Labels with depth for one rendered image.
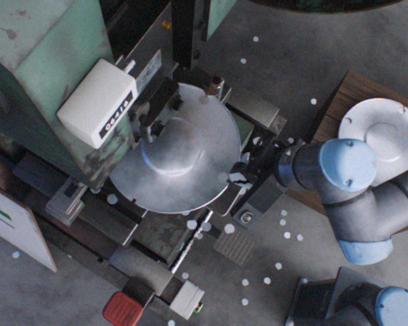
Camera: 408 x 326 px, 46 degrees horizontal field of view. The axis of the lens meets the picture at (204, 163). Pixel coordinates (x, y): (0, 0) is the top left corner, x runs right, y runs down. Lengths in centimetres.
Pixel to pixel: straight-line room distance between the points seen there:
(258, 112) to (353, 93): 51
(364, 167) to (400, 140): 90
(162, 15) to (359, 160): 34
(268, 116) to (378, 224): 54
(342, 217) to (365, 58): 146
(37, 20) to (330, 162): 45
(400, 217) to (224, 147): 41
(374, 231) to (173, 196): 42
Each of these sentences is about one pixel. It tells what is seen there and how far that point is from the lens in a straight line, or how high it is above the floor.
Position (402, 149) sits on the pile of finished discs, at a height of 38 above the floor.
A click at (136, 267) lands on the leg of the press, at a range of 111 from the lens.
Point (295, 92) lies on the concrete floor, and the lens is 198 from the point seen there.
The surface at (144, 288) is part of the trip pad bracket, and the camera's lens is 104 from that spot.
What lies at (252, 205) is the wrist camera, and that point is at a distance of 84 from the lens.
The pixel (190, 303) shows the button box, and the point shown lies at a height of 63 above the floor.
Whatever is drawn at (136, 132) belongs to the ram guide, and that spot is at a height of 104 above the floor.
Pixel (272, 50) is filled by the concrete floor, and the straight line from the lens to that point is 205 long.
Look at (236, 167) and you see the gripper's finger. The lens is 89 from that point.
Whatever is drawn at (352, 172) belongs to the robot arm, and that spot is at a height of 112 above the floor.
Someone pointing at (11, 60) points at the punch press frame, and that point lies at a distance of 37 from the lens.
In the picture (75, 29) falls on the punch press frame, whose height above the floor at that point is 140.
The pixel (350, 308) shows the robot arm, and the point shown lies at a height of 63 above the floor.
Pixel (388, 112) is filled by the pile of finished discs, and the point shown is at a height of 37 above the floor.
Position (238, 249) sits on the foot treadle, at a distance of 160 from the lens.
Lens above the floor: 174
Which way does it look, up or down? 73 degrees down
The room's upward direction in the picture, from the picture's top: 11 degrees clockwise
